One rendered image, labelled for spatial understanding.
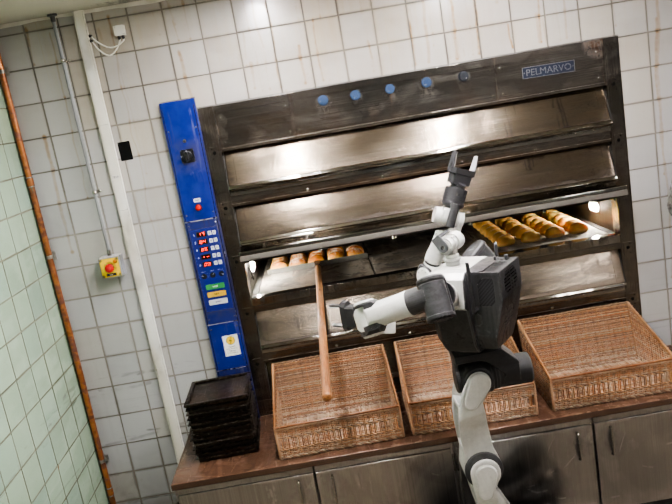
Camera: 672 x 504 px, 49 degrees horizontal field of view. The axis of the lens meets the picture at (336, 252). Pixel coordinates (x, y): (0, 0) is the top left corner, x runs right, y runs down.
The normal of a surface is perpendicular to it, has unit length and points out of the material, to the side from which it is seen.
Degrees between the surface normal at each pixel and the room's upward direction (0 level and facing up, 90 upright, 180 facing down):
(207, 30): 90
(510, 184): 70
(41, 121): 90
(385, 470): 90
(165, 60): 90
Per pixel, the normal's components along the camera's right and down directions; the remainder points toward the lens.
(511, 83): 0.02, 0.24
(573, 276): -0.02, -0.14
